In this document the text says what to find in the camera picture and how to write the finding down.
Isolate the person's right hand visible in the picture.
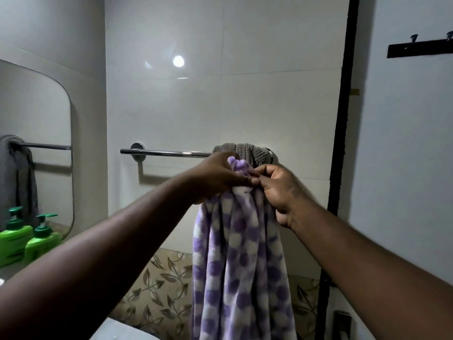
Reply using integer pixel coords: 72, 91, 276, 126
251, 163, 313, 231

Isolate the person's left hand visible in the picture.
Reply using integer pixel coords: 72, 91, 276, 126
193, 151, 254, 206

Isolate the purple white checked towel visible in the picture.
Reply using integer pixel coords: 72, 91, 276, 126
191, 156, 298, 340

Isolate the person's left forearm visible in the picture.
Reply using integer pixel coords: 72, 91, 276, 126
0, 172, 204, 340

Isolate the person's right forearm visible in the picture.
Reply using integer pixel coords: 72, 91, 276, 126
288, 199, 453, 340

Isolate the grey ribbed towel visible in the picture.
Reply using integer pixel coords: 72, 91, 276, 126
212, 142, 275, 169

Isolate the white door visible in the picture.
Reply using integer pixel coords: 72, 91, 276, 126
329, 0, 453, 340

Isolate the white ceramic basin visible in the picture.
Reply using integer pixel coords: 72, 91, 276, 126
90, 317, 162, 340

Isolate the green pump soap bottle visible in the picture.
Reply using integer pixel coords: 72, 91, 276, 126
24, 213, 62, 263

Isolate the chrome towel rail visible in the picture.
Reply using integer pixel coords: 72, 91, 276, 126
120, 142, 279, 165

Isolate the black door frame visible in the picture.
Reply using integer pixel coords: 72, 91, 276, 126
314, 0, 360, 340

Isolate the metal door handle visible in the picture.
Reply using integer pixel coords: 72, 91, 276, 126
333, 310, 353, 340

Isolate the black wall hook rack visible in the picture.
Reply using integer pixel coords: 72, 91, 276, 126
387, 31, 453, 59

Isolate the rounded wall mirror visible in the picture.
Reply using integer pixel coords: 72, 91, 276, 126
0, 59, 76, 242

